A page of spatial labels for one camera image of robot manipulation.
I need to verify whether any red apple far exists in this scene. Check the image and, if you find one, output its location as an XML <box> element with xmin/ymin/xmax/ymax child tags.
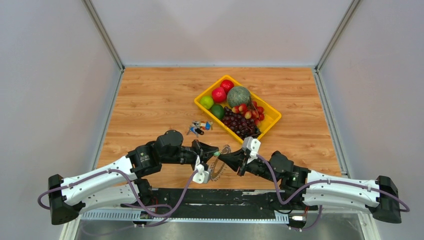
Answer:
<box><xmin>220</xmin><ymin>79</ymin><xmax>235</xmax><ymax>94</ymax></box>

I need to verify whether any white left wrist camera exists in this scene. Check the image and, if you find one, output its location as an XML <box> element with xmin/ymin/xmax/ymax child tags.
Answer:
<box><xmin>192</xmin><ymin>155</ymin><xmax>211</xmax><ymax>184</ymax></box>

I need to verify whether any keyring chain with green tag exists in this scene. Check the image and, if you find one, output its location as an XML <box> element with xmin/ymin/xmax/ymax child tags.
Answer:
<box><xmin>209</xmin><ymin>144</ymin><xmax>232</xmax><ymax>182</ymax></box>

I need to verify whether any yellow plastic tray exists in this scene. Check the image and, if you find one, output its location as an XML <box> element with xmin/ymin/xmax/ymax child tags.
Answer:
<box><xmin>194</xmin><ymin>75</ymin><xmax>282</xmax><ymax>143</ymax></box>

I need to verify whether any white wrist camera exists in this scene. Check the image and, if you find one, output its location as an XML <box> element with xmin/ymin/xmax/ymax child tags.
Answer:
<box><xmin>241</xmin><ymin>136</ymin><xmax>261</xmax><ymax>164</ymax></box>
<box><xmin>192</xmin><ymin>155</ymin><xmax>211</xmax><ymax>184</ymax></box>

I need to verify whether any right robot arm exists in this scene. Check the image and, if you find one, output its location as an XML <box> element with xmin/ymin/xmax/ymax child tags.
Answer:
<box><xmin>218</xmin><ymin>149</ymin><xmax>408</xmax><ymax>224</ymax></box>

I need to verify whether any green netted melon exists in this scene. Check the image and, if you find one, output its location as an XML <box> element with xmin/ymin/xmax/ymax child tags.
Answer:
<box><xmin>226</xmin><ymin>86</ymin><xmax>252</xmax><ymax>108</ymax></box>

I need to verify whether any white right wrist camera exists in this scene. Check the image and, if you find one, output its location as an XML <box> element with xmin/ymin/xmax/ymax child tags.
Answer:
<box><xmin>241</xmin><ymin>136</ymin><xmax>261</xmax><ymax>164</ymax></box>

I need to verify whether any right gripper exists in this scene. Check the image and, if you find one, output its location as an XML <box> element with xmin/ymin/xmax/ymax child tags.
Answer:
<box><xmin>218</xmin><ymin>148</ymin><xmax>280</xmax><ymax>184</ymax></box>

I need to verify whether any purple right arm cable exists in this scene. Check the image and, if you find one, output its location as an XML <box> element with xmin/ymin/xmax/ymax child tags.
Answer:
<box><xmin>256</xmin><ymin>154</ymin><xmax>411</xmax><ymax>213</ymax></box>

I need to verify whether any red apple near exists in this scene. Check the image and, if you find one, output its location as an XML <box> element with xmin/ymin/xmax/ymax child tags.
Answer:
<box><xmin>211</xmin><ymin>87</ymin><xmax>227</xmax><ymax>103</ymax></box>

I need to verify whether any red apple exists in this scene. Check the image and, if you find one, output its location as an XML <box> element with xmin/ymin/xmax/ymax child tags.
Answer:
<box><xmin>220</xmin><ymin>79</ymin><xmax>235</xmax><ymax>94</ymax></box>
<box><xmin>211</xmin><ymin>87</ymin><xmax>227</xmax><ymax>103</ymax></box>

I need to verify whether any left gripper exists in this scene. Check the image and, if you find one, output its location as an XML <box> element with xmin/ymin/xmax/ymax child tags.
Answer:
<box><xmin>161</xmin><ymin>139</ymin><xmax>219</xmax><ymax>171</ymax></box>

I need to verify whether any light green apple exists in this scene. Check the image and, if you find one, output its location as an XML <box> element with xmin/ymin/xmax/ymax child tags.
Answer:
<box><xmin>199</xmin><ymin>95</ymin><xmax>215</xmax><ymax>110</ymax></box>

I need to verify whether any purple grape bunch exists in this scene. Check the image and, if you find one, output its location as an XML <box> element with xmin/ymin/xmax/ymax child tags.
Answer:
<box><xmin>221</xmin><ymin>106</ymin><xmax>262</xmax><ymax>140</ymax></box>

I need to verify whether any dark green lime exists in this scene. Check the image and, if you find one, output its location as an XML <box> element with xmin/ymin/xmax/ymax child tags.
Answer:
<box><xmin>209</xmin><ymin>104</ymin><xmax>225</xmax><ymax>121</ymax></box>

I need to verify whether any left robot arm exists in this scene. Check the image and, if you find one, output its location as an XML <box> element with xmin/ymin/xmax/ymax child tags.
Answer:
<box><xmin>47</xmin><ymin>130</ymin><xmax>219</xmax><ymax>225</ymax></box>

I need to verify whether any pile of tagged keys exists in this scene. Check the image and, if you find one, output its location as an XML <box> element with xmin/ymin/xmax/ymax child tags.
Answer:
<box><xmin>186</xmin><ymin>121</ymin><xmax>213</xmax><ymax>138</ymax></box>

